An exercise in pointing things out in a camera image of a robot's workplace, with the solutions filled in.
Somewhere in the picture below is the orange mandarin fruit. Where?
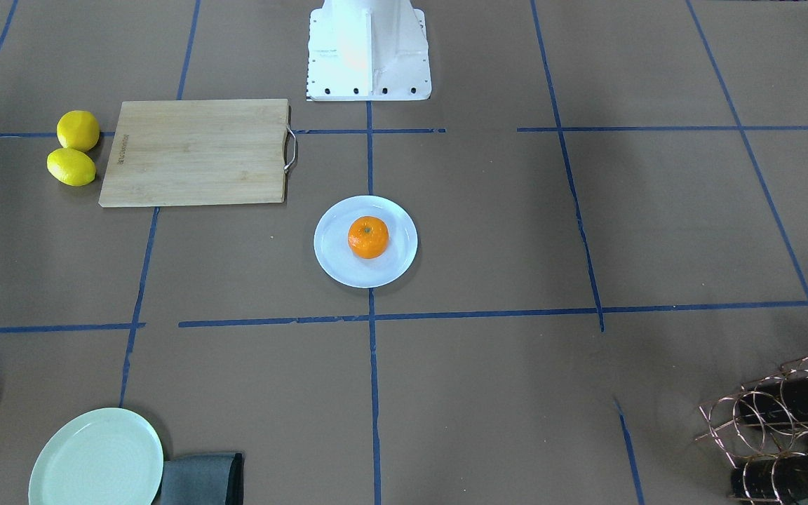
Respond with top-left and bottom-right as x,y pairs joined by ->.
347,215 -> 390,260

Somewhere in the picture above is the light blue plate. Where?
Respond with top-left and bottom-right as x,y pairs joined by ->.
312,195 -> 418,288

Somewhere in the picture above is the light green plate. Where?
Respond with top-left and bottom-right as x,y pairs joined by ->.
27,408 -> 164,504

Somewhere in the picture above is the upper dark wine bottle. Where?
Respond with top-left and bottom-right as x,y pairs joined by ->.
736,376 -> 808,429

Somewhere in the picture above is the dark wine bottle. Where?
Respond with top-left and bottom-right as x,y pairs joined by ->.
736,376 -> 808,429
730,455 -> 808,504

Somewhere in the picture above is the lower dark wine bottle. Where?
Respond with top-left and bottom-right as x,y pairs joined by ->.
730,455 -> 808,504

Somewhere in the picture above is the wooden cutting board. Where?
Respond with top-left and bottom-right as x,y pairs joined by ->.
99,98 -> 297,208

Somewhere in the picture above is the folded grey cloth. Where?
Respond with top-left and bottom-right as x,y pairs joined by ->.
160,452 -> 245,504

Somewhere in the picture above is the upper yellow lemon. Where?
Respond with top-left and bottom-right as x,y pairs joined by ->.
55,111 -> 102,152

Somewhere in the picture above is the yellow lemon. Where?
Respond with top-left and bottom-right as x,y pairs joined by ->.
55,111 -> 102,152
47,147 -> 97,187

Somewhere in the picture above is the lower yellow lemon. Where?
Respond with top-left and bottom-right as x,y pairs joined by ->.
47,147 -> 97,187

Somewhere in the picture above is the copper wire bottle rack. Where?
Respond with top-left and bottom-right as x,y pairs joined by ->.
699,356 -> 808,504

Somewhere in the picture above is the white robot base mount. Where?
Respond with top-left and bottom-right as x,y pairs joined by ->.
306,1 -> 433,102

